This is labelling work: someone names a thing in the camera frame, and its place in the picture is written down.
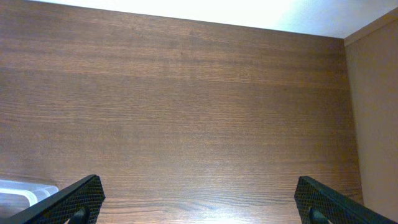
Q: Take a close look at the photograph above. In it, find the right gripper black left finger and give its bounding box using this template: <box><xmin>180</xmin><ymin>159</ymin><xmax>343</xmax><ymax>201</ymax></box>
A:
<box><xmin>2</xmin><ymin>174</ymin><xmax>105</xmax><ymax>224</ymax></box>

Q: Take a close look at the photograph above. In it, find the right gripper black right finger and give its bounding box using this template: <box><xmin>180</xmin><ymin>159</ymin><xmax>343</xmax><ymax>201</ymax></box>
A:
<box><xmin>294</xmin><ymin>176</ymin><xmax>397</xmax><ymax>224</ymax></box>

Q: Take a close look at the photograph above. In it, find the clear plastic container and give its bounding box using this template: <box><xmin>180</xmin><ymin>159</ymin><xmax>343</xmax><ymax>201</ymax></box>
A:
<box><xmin>1</xmin><ymin>179</ymin><xmax>59</xmax><ymax>220</ymax></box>

